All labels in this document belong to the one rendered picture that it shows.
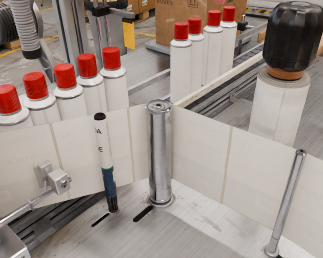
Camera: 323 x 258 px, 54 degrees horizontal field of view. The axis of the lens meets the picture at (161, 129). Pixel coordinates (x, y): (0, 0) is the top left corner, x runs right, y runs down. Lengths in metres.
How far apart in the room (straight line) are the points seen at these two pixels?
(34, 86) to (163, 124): 0.21
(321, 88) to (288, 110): 0.57
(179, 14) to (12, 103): 0.85
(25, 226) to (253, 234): 0.37
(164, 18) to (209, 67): 0.46
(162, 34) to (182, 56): 0.57
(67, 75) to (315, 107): 0.70
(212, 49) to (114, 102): 0.35
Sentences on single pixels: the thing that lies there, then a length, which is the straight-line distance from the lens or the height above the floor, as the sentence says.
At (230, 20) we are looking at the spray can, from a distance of 0.90.
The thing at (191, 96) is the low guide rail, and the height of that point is 0.91.
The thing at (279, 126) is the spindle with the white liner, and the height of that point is 0.99.
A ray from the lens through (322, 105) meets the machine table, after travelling 1.01.
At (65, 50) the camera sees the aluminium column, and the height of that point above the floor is 1.05.
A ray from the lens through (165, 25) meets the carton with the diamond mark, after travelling 1.29.
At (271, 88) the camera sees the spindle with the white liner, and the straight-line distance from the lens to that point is 0.54.
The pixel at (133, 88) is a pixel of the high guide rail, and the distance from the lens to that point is 0.73.
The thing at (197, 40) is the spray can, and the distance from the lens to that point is 0.79.
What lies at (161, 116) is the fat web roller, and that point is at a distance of 0.43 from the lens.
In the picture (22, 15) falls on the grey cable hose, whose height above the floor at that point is 1.15.
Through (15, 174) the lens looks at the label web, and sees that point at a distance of 0.49.
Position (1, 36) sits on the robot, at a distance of 1.64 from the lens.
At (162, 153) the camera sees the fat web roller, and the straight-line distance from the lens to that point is 0.47.
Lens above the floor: 1.29
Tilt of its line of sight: 34 degrees down
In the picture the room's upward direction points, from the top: 1 degrees counter-clockwise
